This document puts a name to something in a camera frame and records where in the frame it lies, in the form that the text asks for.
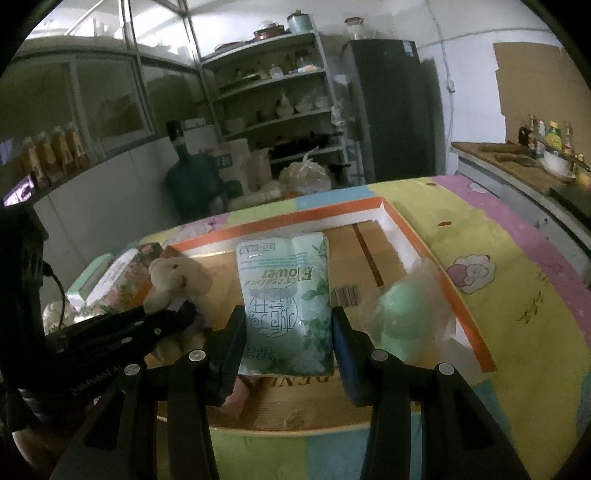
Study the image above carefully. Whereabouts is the plastic bag of food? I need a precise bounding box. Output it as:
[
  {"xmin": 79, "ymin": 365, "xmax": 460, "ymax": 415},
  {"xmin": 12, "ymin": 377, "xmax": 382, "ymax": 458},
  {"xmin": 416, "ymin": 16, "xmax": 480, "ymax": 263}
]
[{"xmin": 277, "ymin": 148, "xmax": 334, "ymax": 195}]

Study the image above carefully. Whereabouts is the green ball in plastic bag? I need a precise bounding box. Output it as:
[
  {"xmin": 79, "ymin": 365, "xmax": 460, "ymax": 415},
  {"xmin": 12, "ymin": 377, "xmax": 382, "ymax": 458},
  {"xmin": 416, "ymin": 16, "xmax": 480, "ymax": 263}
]
[{"xmin": 358, "ymin": 257, "xmax": 459, "ymax": 366}]

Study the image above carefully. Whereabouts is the wooden top counter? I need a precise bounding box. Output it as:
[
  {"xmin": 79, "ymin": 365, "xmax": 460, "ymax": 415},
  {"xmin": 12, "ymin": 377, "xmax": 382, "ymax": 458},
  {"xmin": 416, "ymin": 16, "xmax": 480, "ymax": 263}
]
[{"xmin": 451, "ymin": 140, "xmax": 591, "ymax": 260}]

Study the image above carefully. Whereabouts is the green floral tissue box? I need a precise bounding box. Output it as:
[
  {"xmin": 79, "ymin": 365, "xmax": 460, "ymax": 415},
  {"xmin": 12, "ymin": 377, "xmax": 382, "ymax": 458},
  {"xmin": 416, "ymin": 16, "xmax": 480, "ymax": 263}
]
[{"xmin": 66, "ymin": 246, "xmax": 160, "ymax": 320}]

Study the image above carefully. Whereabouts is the teal pot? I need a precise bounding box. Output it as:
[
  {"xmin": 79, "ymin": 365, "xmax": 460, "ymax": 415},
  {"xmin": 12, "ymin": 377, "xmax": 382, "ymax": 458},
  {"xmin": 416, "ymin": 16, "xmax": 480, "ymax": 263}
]
[{"xmin": 287, "ymin": 11, "xmax": 317, "ymax": 34}]

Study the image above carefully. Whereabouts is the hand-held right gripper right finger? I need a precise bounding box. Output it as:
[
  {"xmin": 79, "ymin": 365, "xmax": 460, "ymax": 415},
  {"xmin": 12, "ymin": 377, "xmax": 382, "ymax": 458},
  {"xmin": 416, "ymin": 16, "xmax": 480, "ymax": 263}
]
[{"xmin": 331, "ymin": 306, "xmax": 532, "ymax": 480}]

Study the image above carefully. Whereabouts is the aluminium frame glass partition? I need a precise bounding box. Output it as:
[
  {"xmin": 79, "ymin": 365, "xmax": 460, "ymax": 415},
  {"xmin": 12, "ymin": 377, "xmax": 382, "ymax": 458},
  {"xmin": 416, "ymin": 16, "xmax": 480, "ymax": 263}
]
[{"xmin": 0, "ymin": 0, "xmax": 205, "ymax": 160}]

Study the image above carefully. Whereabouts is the group of condiment bottles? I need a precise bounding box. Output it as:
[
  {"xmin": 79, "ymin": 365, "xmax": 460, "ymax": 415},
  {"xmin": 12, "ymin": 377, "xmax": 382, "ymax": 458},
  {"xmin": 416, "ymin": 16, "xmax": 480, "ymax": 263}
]
[{"xmin": 517, "ymin": 114, "xmax": 579, "ymax": 158}]

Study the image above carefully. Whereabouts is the grey metal shelf rack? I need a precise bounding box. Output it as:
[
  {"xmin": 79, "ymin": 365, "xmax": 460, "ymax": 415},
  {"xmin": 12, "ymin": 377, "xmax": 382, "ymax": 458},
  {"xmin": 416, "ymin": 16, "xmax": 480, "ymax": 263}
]
[{"xmin": 198, "ymin": 30, "xmax": 352, "ymax": 186}]

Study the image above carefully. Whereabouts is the pink soft cloth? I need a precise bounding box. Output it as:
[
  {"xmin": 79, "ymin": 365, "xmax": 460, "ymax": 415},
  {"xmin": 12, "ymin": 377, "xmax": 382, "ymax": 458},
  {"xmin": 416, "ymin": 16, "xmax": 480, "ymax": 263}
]
[{"xmin": 221, "ymin": 376, "xmax": 253, "ymax": 417}]

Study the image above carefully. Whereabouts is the cardboard sheet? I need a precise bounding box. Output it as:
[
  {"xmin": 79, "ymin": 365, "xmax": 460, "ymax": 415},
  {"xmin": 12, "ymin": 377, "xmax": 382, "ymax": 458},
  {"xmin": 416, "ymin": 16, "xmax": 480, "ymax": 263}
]
[{"xmin": 492, "ymin": 42, "xmax": 588, "ymax": 145}]

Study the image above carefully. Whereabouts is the blue water jug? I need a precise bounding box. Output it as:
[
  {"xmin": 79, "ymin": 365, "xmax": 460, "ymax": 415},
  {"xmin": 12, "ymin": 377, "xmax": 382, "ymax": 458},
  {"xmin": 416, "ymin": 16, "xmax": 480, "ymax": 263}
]
[{"xmin": 163, "ymin": 120, "xmax": 228, "ymax": 219}]

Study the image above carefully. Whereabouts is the white bowl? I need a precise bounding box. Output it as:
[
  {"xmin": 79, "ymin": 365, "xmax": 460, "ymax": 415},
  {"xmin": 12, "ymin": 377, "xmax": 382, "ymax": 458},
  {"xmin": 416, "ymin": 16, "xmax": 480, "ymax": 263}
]
[{"xmin": 542, "ymin": 150, "xmax": 574, "ymax": 177}]

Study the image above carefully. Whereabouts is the pastel printed blanket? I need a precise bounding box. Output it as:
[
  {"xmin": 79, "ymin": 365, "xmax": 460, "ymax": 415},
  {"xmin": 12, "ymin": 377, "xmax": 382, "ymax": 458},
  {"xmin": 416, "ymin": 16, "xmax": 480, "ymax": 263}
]
[{"xmin": 65, "ymin": 174, "xmax": 591, "ymax": 480}]

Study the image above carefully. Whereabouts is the person's left forearm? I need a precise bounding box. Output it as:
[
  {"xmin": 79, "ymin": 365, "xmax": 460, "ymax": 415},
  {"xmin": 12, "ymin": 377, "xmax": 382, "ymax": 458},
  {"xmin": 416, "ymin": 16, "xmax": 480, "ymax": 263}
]
[{"xmin": 14, "ymin": 411, "xmax": 93, "ymax": 468}]

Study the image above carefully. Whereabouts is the red pan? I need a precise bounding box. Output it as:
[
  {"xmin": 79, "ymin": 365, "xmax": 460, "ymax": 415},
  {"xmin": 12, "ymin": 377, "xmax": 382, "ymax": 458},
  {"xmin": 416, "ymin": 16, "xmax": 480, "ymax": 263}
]
[{"xmin": 253, "ymin": 20, "xmax": 288, "ymax": 41}]

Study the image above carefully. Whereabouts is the beige teddy bear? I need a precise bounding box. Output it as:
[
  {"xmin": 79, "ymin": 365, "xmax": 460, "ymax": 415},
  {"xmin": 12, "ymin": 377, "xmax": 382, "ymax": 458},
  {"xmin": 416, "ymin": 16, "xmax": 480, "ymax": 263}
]
[{"xmin": 143, "ymin": 255, "xmax": 216, "ymax": 365}]

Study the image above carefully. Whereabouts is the floral plastic pouch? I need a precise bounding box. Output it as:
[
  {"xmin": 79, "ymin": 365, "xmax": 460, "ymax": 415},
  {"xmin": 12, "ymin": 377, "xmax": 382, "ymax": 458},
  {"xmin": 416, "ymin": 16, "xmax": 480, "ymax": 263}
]
[{"xmin": 41, "ymin": 300, "xmax": 80, "ymax": 334}]

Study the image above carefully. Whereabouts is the glass jar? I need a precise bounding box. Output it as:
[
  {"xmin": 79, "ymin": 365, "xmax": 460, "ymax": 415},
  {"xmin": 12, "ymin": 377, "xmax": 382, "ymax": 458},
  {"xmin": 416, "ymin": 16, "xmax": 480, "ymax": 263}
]
[{"xmin": 345, "ymin": 17, "xmax": 376, "ymax": 42}]

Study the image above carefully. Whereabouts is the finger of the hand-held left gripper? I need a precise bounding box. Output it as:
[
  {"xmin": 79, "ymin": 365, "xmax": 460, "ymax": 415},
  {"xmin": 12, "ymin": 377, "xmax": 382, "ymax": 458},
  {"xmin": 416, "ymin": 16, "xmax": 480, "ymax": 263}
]
[
  {"xmin": 68, "ymin": 305, "xmax": 201, "ymax": 339},
  {"xmin": 45, "ymin": 326, "xmax": 186, "ymax": 371}
]

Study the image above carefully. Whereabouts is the orange edged cardboard box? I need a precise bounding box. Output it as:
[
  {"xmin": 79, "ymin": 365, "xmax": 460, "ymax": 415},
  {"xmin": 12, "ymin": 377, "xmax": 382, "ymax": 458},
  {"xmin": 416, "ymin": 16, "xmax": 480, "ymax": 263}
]
[{"xmin": 124, "ymin": 196, "xmax": 498, "ymax": 433}]

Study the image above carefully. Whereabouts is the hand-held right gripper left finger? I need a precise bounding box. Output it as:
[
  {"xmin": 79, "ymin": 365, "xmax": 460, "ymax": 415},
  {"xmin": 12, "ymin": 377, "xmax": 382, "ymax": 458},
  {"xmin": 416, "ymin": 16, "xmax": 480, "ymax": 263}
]
[{"xmin": 48, "ymin": 305, "xmax": 247, "ymax": 480}]

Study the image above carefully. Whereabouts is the black cable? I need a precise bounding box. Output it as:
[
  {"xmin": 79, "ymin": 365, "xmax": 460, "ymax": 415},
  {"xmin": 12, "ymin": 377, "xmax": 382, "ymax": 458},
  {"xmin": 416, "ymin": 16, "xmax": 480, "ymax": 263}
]
[{"xmin": 43, "ymin": 261, "xmax": 66, "ymax": 326}]

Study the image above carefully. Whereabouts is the green floral tissue pack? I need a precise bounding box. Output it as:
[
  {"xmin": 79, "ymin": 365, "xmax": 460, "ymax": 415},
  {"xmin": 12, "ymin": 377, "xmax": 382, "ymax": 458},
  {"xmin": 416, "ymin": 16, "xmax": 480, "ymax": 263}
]
[{"xmin": 236, "ymin": 233, "xmax": 334, "ymax": 377}]

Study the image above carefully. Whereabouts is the white carton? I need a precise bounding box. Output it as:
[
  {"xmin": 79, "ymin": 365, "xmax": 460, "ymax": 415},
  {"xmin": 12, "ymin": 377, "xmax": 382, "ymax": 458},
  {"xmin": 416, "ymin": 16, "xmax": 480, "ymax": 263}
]
[{"xmin": 219, "ymin": 138, "xmax": 253, "ymax": 184}]

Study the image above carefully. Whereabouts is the black refrigerator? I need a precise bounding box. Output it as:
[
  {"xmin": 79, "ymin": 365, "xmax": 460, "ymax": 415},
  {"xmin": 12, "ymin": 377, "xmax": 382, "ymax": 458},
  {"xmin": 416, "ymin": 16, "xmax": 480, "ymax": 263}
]
[{"xmin": 344, "ymin": 39, "xmax": 437, "ymax": 185}]

